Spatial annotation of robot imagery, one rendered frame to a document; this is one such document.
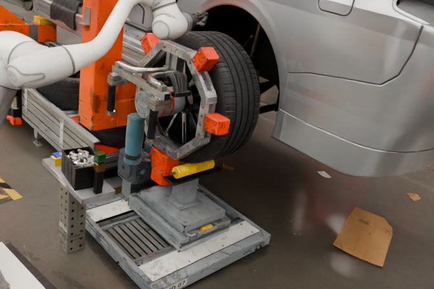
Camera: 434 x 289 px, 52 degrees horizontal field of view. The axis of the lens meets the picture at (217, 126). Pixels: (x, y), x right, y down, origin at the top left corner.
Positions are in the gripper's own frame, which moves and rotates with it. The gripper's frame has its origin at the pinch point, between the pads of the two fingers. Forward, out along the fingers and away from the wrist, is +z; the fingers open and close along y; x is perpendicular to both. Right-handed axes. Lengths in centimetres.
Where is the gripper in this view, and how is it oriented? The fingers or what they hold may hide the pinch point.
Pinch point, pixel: (203, 16)
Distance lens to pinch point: 209.1
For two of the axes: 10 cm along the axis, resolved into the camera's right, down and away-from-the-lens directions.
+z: 3.8, -3.3, 8.6
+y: 9.0, 3.5, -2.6
